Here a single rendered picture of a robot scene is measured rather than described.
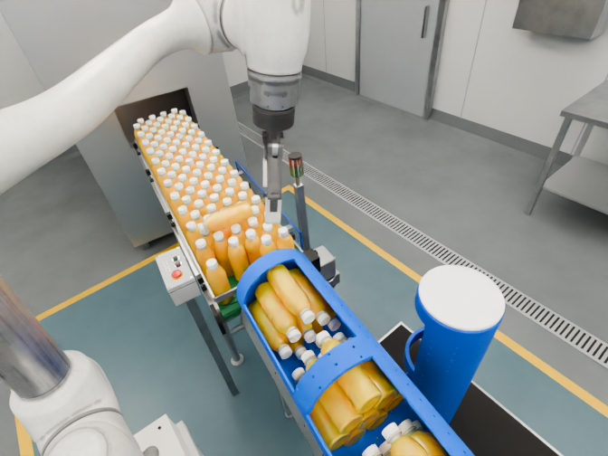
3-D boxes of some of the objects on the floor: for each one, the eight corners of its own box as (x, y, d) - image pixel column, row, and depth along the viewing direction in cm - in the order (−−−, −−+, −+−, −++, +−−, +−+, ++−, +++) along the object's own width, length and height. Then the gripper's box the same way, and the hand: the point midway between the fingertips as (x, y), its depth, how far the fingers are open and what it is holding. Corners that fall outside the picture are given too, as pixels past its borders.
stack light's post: (312, 321, 241) (297, 187, 167) (309, 317, 244) (292, 184, 170) (318, 318, 242) (304, 185, 169) (314, 314, 245) (299, 181, 171)
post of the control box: (232, 396, 208) (178, 289, 141) (231, 391, 211) (175, 282, 144) (239, 393, 209) (187, 284, 142) (236, 387, 212) (185, 278, 145)
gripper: (251, 80, 72) (252, 174, 85) (252, 131, 53) (253, 242, 66) (289, 81, 73) (284, 174, 87) (303, 132, 54) (294, 241, 67)
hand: (270, 199), depth 76 cm, fingers open, 13 cm apart
